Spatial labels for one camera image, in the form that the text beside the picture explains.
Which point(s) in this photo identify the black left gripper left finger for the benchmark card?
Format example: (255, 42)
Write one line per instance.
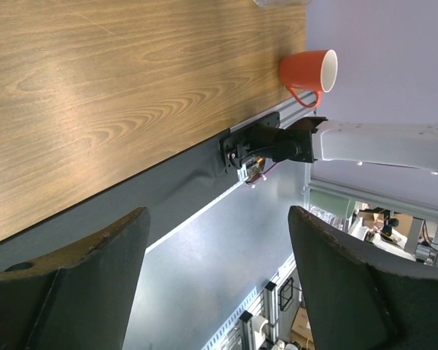
(79, 296)

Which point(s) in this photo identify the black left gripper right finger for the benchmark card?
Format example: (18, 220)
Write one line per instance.
(359, 296)

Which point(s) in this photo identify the orange mug white inside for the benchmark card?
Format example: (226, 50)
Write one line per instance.
(315, 71)

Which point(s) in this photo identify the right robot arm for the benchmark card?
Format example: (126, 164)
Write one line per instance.
(312, 139)

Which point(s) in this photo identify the clear faceted glass cup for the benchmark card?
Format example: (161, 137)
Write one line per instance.
(281, 3)

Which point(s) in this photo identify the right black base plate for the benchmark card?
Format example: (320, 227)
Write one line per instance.
(239, 142)

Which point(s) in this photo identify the aluminium front rail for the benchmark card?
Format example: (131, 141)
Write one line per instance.
(290, 111)

